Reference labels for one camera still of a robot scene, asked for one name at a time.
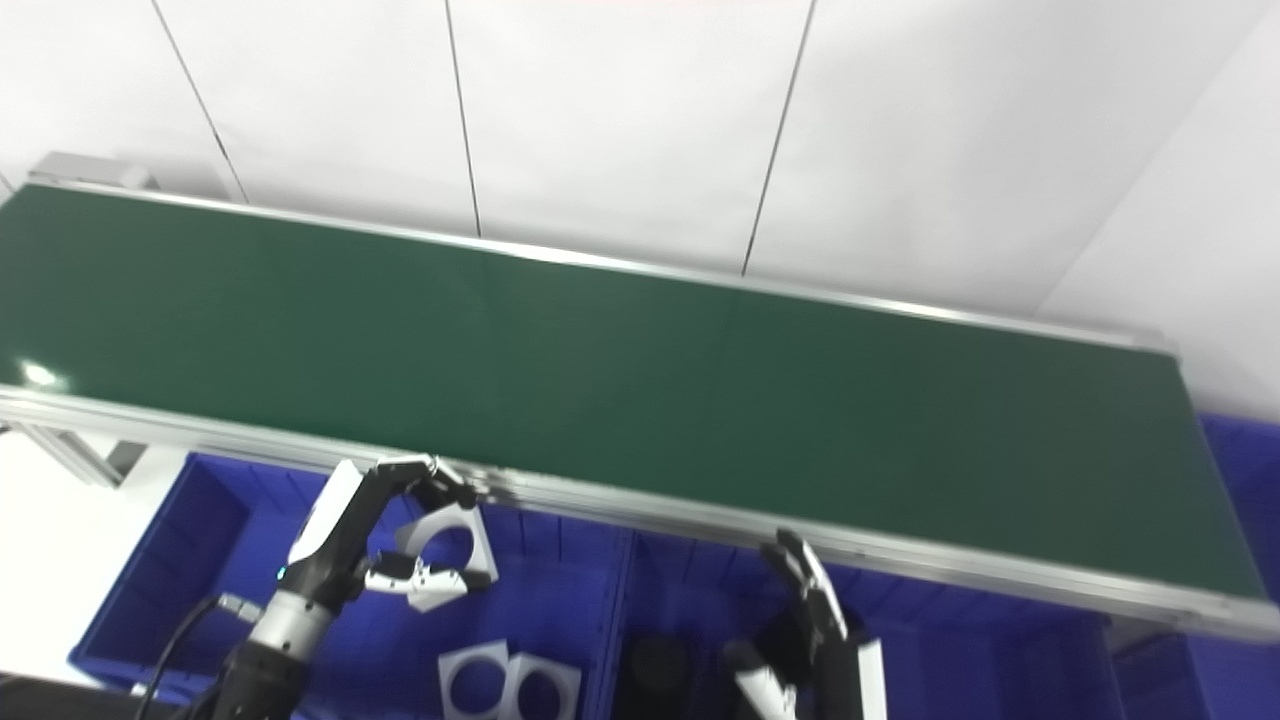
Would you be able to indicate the aluminium conveyor leg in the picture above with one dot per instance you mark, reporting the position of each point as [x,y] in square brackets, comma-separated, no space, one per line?
[85,455]

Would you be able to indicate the blue bin with black cylinders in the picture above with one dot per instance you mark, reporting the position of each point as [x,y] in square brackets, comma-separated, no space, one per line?
[980,660]

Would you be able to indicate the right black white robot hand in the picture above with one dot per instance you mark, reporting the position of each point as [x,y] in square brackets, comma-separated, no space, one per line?
[835,670]

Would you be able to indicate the white square part round hole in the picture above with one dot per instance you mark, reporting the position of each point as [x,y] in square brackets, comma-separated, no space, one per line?
[452,665]
[515,672]
[478,545]

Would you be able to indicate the green conveyor belt aluminium frame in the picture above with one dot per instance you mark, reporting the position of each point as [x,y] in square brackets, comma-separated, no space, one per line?
[640,390]

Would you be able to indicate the empty blue plastic bin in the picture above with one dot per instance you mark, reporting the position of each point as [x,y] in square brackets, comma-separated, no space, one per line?
[1240,680]

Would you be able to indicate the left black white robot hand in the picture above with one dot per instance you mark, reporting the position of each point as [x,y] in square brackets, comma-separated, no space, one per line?
[325,545]

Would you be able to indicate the blue bin with white parts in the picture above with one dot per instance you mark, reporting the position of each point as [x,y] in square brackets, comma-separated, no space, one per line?
[190,570]

